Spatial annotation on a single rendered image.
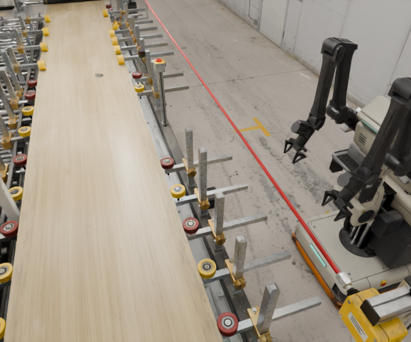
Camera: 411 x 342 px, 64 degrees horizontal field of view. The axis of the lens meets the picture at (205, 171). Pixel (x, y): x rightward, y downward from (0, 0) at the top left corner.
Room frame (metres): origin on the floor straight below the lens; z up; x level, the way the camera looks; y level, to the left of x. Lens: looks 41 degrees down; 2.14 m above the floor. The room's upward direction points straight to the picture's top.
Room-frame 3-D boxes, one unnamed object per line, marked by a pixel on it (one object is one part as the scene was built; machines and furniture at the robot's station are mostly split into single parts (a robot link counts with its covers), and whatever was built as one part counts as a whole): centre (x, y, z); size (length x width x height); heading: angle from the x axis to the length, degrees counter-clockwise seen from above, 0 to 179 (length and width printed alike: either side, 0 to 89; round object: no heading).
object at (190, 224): (1.02, 0.07, 0.85); 0.08 x 0.08 x 0.11
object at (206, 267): (0.79, -0.01, 0.85); 0.08 x 0.08 x 0.11
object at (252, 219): (1.09, -0.12, 0.81); 0.43 x 0.03 x 0.04; 108
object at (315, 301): (0.61, -0.27, 0.82); 0.43 x 0.03 x 0.04; 108
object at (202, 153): (1.26, 0.01, 0.94); 0.04 x 0.04 x 0.48; 18
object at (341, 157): (1.30, -0.80, 0.99); 0.28 x 0.16 x 0.22; 18
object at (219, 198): (1.03, -0.07, 0.87); 0.04 x 0.04 x 0.48; 18
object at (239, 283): (0.81, -0.14, 0.81); 0.14 x 0.06 x 0.05; 18
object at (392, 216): (1.28, -0.94, 0.68); 0.28 x 0.27 x 0.25; 18
